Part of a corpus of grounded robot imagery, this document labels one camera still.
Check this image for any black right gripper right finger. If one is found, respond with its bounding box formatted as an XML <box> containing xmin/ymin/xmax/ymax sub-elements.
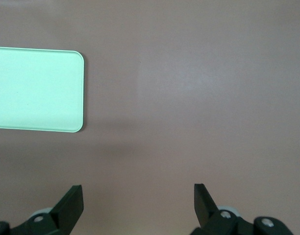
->
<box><xmin>190</xmin><ymin>183</ymin><xmax>292</xmax><ymax>235</ymax></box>

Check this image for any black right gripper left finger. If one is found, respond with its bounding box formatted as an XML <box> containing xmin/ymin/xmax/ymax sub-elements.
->
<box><xmin>0</xmin><ymin>185</ymin><xmax>84</xmax><ymax>235</ymax></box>

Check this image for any light green rectangular tray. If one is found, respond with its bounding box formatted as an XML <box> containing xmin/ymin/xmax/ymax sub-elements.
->
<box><xmin>0</xmin><ymin>46</ymin><xmax>85</xmax><ymax>134</ymax></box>

